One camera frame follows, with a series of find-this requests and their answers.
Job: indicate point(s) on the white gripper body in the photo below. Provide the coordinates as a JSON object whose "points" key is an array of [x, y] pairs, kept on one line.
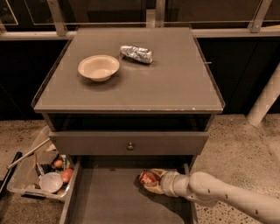
{"points": [[168, 183]]}

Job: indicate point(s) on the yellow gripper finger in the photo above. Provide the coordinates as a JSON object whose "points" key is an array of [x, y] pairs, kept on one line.
{"points": [[158, 172], [154, 188]]}

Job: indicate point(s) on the red coke can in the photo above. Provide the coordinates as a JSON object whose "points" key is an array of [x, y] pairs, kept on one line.
{"points": [[148, 178]]}

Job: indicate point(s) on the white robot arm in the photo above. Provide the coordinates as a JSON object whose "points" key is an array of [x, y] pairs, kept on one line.
{"points": [[205, 189]]}

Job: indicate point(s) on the round metal drawer knob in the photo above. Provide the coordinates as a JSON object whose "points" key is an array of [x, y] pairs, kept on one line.
{"points": [[130, 146]]}

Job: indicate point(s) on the open grey middle drawer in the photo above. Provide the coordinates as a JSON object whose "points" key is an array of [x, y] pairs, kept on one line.
{"points": [[106, 190]]}

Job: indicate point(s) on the grey drawer cabinet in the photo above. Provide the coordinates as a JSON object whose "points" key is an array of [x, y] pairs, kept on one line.
{"points": [[176, 92]]}

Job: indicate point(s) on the grey top drawer front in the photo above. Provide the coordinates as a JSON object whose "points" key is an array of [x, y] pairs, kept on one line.
{"points": [[115, 142]]}

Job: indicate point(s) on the red apple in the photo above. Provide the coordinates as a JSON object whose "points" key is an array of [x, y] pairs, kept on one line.
{"points": [[66, 175]]}

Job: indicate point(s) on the orange fruit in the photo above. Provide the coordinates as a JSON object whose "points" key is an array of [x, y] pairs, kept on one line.
{"points": [[58, 163]]}

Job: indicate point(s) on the small white plastic bowl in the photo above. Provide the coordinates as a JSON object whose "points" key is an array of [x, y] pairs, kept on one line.
{"points": [[51, 182]]}

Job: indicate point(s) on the clear plastic storage bin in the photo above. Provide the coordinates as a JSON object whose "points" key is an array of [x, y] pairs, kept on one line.
{"points": [[25, 180]]}

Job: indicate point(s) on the dark snack packet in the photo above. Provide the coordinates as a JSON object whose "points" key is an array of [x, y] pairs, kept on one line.
{"points": [[43, 169]]}

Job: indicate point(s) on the grey metal rod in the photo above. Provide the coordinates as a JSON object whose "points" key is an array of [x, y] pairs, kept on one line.
{"points": [[27, 154]]}

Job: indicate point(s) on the crumpled silver foil bag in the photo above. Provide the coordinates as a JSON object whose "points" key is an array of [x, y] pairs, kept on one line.
{"points": [[139, 54]]}

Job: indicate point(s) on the white paper bowl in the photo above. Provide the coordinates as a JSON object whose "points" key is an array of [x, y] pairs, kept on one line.
{"points": [[98, 67]]}

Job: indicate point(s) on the black flat bar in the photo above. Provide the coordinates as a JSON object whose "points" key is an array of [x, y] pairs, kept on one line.
{"points": [[4, 181]]}

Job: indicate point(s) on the metal window railing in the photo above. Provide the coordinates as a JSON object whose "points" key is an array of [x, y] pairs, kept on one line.
{"points": [[264, 23]]}

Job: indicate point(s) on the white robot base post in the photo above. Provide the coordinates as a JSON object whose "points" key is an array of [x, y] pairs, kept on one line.
{"points": [[266, 99]]}

